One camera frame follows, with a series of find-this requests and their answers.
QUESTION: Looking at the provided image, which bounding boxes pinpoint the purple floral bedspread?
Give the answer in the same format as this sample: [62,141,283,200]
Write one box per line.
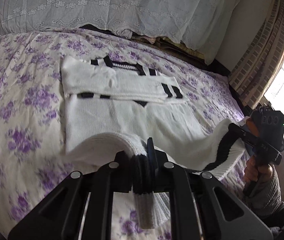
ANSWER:
[0,29,244,236]

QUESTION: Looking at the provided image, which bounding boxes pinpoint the white lace cover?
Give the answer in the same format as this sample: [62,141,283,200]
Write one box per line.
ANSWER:
[0,0,240,64]

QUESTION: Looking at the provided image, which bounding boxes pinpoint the right hand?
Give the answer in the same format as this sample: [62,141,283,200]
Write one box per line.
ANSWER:
[244,155,273,183]

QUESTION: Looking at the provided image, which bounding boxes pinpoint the grey knit sleeve forearm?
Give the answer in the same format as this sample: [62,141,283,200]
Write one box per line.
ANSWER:
[245,165,284,227]

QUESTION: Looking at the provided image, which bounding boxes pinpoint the white knit sweater black stripes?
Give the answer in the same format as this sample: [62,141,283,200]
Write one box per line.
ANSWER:
[60,55,248,230]

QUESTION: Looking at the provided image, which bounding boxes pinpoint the checkered beige curtain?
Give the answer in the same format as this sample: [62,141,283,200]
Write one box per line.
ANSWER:
[228,0,284,109]

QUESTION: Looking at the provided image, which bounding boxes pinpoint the folded clothes under cover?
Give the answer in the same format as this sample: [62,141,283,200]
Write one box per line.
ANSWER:
[80,24,231,77]

